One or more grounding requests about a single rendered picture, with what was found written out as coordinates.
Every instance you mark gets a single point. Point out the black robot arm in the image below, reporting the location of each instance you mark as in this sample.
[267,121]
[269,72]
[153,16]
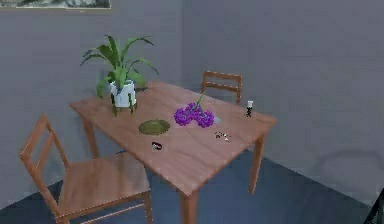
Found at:
[377,208]

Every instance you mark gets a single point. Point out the purple flowers on green stems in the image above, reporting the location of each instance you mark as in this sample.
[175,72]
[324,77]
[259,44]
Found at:
[195,115]

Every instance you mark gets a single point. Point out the small brown and white object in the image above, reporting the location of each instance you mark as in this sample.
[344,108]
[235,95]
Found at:
[222,135]

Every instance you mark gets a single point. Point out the olive green round plate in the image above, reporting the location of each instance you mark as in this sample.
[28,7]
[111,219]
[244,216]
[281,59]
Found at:
[154,127]

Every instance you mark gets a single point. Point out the brown wooden chair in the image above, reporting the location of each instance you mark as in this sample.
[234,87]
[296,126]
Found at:
[221,82]
[100,181]

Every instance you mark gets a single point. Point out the brown wooden table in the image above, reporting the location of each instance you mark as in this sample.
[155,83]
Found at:
[186,156]

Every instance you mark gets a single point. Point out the small black and white object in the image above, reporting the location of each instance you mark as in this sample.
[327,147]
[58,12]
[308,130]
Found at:
[156,146]

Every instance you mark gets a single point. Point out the black candlestick with white candle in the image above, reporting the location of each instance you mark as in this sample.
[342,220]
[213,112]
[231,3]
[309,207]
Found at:
[249,108]

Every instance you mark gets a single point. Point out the green plant in white pot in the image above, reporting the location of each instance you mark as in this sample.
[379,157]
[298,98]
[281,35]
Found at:
[122,87]

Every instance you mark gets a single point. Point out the framed wall picture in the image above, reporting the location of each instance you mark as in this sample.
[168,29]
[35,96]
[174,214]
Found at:
[56,3]

